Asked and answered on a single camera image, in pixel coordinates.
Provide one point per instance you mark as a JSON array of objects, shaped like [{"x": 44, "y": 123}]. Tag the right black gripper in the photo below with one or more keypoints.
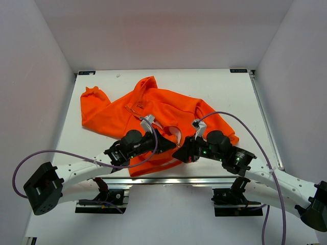
[{"x": 188, "y": 150}]

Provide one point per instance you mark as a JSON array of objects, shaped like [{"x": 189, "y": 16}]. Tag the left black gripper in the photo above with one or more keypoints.
[{"x": 164, "y": 144}]

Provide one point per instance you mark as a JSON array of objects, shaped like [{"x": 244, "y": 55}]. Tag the orange zip-up jacket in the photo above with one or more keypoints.
[{"x": 173, "y": 112}]

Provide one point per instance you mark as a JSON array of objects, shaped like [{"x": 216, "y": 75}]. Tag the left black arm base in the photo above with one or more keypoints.
[{"x": 109, "y": 200}]

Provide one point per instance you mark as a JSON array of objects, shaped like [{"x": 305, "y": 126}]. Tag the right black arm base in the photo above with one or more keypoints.
[{"x": 231, "y": 202}]

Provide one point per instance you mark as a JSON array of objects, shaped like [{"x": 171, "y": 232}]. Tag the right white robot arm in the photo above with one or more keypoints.
[{"x": 306, "y": 199}]

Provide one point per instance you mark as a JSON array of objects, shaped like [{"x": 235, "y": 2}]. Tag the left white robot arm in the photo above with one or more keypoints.
[{"x": 52, "y": 185}]

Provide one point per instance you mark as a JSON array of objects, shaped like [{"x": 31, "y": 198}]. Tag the right blue table label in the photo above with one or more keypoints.
[{"x": 238, "y": 70}]

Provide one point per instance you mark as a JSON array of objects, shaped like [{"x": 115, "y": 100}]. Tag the blue table label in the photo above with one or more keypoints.
[
  {"x": 238, "y": 70},
  {"x": 86, "y": 73}
]

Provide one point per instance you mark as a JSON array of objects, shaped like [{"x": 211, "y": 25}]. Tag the left blue table label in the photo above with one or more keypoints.
[{"x": 86, "y": 73}]

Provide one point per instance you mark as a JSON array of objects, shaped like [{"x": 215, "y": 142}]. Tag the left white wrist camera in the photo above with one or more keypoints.
[{"x": 146, "y": 123}]

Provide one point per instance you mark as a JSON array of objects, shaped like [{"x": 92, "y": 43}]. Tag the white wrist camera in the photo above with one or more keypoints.
[
  {"x": 146, "y": 123},
  {"x": 200, "y": 128}
]

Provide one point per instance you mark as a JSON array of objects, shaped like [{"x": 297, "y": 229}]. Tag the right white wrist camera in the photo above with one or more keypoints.
[{"x": 200, "y": 128}]

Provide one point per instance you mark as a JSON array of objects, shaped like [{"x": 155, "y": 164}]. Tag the aluminium table front rail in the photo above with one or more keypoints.
[{"x": 169, "y": 181}]

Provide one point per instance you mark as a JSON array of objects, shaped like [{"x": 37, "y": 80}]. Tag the aluminium table rail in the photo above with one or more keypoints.
[
  {"x": 266, "y": 123},
  {"x": 169, "y": 181}
]

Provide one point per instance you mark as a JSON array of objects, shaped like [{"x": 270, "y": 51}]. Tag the aluminium table right rail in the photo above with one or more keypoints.
[{"x": 266, "y": 123}]

